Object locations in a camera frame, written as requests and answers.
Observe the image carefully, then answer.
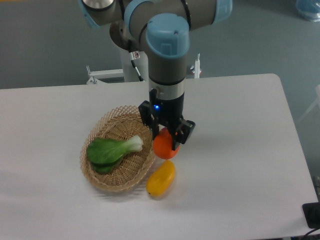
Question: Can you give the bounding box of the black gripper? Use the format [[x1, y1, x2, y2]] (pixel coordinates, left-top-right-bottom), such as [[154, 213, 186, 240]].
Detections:
[[138, 89, 196, 151]]

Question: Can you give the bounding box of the orange fruit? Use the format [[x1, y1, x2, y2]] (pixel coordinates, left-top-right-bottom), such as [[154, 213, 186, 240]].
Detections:
[[153, 127, 180, 160]]

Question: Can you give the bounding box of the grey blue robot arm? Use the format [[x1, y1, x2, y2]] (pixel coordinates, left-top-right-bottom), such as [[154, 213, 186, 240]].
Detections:
[[78, 0, 233, 150]]

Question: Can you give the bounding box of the woven wicker basket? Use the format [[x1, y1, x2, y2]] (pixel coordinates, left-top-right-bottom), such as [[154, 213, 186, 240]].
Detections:
[[80, 105, 156, 192]]

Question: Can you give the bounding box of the yellow mango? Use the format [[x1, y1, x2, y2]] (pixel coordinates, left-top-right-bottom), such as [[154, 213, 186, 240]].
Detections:
[[146, 160, 176, 197]]

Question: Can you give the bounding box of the green bok choy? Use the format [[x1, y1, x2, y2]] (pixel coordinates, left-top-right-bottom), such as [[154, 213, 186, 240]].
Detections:
[[86, 135, 144, 173]]

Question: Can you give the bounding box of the black device at edge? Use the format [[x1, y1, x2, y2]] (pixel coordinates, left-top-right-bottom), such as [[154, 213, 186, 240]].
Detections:
[[302, 202, 320, 229]]

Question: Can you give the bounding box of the blue object top right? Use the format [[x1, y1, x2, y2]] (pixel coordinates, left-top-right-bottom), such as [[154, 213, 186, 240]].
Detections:
[[295, 0, 320, 22]]

